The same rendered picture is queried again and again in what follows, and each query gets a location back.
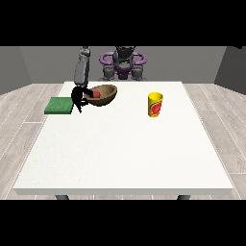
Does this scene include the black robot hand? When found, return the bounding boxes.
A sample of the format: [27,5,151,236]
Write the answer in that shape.
[70,85,94,114]

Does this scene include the brown wooden bowl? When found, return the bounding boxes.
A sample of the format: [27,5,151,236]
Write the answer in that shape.
[84,84,118,108]

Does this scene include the green square pad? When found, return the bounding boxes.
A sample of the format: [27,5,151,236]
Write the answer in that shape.
[43,96,74,115]

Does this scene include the yellow cup with melon print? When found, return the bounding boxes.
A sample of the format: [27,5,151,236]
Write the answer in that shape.
[147,91,164,118]

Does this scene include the grey robot trunk purple rings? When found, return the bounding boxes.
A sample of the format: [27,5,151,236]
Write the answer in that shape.
[97,46,149,83]

